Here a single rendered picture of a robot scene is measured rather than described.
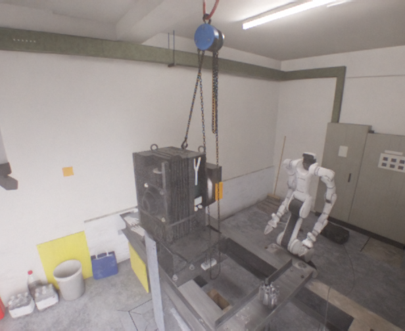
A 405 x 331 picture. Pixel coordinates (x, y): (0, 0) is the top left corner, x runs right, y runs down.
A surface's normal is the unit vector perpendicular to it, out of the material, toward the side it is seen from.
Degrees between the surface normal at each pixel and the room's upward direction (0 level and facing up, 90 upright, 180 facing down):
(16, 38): 90
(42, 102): 90
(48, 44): 90
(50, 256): 87
